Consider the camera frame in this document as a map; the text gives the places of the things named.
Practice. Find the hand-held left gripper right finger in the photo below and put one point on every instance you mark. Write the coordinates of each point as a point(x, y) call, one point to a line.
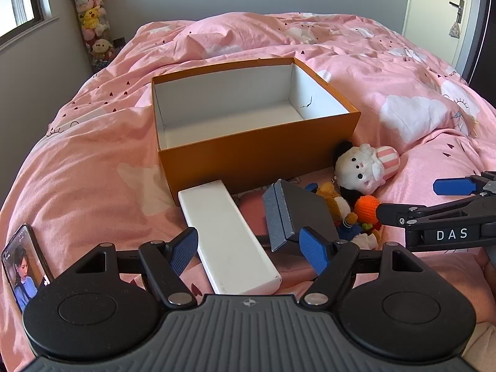
point(314, 252)

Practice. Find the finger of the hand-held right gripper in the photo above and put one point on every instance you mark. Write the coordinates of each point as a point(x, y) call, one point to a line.
point(455, 186)
point(403, 214)

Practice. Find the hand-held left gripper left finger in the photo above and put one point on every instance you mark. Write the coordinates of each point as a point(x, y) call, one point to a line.
point(184, 250)

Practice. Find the orange crochet ball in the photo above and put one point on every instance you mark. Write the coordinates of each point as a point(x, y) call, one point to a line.
point(366, 209)

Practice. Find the long white box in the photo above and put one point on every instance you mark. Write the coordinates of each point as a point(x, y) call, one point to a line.
point(228, 240)

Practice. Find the dark grey box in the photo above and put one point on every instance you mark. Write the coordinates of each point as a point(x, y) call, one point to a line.
point(306, 205)

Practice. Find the brown bear plush blue outfit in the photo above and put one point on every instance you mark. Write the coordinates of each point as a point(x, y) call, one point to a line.
point(333, 197)

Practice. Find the white plush with striped hat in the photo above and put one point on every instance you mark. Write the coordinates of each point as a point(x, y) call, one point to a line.
point(358, 166)

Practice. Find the orange cardboard box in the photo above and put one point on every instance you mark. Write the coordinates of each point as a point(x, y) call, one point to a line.
point(252, 155)

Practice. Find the pink printed blanket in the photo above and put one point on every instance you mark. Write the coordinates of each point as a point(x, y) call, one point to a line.
point(97, 143)

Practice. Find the small hanging pouch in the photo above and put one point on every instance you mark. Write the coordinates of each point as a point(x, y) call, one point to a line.
point(455, 30)

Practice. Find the smartphone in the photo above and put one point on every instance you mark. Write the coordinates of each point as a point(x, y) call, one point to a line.
point(23, 267)

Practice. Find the white door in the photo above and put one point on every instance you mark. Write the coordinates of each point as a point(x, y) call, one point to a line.
point(430, 19)

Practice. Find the column of plush toys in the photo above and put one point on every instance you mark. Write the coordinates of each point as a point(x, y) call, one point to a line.
point(91, 17)

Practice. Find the window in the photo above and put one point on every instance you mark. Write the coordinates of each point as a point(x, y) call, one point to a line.
point(19, 4)

